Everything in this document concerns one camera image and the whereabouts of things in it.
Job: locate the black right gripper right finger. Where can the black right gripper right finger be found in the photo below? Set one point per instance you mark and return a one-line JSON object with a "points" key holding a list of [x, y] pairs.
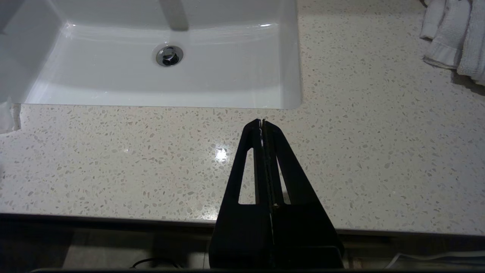
{"points": [[303, 235]]}

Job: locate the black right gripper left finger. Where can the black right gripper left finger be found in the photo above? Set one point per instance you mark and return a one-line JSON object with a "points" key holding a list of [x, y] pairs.
{"points": [[235, 235]]}

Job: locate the chrome sink drain plug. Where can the chrome sink drain plug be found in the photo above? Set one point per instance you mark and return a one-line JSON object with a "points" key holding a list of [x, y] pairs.
{"points": [[169, 55]]}

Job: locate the white ceramic sink basin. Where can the white ceramic sink basin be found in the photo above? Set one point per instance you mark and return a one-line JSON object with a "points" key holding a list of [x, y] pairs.
{"points": [[227, 68]]}

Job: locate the white crumpled towel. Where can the white crumpled towel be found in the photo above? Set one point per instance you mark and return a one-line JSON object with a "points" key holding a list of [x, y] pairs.
{"points": [[451, 38]]}

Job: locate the wide toothbrush packet green label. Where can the wide toothbrush packet green label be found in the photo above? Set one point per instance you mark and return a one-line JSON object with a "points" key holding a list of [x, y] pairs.
{"points": [[7, 115]]}

